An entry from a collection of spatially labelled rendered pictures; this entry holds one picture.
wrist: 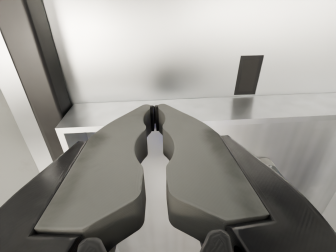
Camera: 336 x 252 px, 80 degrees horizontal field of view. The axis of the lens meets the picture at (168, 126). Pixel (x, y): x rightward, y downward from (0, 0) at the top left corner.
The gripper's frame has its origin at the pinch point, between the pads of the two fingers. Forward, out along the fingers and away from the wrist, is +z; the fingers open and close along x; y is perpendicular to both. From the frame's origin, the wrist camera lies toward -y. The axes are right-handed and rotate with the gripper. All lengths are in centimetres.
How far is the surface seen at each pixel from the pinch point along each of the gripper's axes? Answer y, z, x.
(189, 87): 0.1, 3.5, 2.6
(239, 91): 0.6, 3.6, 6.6
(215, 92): 0.6, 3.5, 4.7
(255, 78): -0.4, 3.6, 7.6
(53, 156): 4.6, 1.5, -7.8
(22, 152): 73, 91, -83
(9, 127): 55, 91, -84
